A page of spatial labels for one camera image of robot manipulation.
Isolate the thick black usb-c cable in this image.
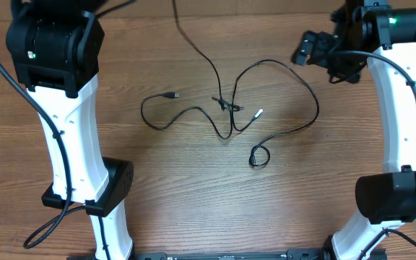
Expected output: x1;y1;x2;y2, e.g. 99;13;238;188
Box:
231;59;321;168

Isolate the thin black usb cable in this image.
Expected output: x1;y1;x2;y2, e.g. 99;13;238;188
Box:
140;0;246;141

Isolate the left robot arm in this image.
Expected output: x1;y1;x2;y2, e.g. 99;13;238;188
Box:
6;1;134;259

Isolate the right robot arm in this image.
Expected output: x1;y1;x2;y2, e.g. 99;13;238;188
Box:
292;1;416;259

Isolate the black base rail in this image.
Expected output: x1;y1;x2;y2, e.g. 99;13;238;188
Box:
66;248;388;260

